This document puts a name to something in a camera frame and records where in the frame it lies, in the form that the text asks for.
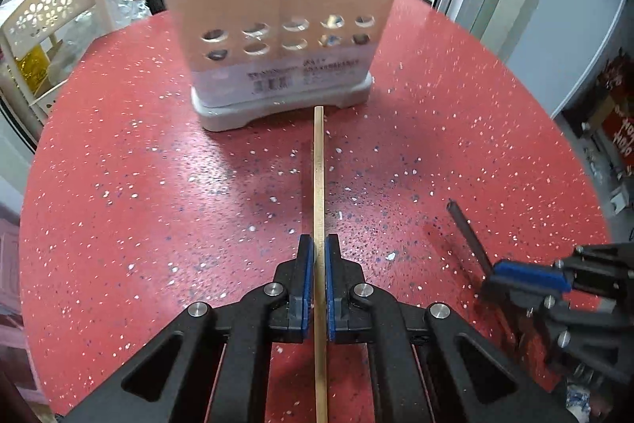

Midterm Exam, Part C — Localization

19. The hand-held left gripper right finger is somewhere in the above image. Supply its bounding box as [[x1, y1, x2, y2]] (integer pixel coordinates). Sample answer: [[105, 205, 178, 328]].
[[326, 234, 578, 423]]

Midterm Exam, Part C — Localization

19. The clear plastic bag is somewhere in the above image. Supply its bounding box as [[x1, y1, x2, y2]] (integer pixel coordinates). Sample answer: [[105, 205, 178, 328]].
[[101, 0, 152, 32]]

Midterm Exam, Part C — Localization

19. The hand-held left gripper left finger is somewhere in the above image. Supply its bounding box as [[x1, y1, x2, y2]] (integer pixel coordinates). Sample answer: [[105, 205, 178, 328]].
[[62, 235, 316, 423]]

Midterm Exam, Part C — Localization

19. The yellow packet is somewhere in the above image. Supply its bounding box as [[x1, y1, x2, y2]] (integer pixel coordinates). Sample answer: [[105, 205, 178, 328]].
[[15, 44, 50, 92]]

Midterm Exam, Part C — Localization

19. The white perforated plastic rack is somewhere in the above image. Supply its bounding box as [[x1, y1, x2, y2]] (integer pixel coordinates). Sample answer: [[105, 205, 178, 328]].
[[0, 0, 137, 119]]

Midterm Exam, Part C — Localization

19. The plain wooden chopstick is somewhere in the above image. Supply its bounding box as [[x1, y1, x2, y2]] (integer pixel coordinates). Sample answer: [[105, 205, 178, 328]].
[[312, 106, 330, 423]]

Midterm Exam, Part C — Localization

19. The red printed box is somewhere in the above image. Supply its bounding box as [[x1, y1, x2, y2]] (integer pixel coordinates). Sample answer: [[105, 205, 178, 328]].
[[592, 49, 634, 178]]

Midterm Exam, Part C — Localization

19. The pink plastic stool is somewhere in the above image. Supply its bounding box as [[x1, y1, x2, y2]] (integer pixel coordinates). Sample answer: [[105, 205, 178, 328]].
[[0, 202, 33, 354]]

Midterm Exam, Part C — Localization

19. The small white block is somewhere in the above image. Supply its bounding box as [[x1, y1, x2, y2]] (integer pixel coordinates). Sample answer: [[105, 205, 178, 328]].
[[611, 189, 634, 214]]

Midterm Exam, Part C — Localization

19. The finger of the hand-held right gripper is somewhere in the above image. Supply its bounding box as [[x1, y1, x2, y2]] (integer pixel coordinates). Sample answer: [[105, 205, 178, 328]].
[[495, 243, 634, 300], [480, 277, 634, 384]]

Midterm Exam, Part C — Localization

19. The beige perforated utensil holder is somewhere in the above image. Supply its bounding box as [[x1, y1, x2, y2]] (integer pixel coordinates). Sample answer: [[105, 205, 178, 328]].
[[153, 0, 405, 133]]

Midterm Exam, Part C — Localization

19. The dark transparent plastic spoon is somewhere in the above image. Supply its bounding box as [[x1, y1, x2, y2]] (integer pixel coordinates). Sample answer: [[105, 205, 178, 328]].
[[447, 200, 494, 278]]

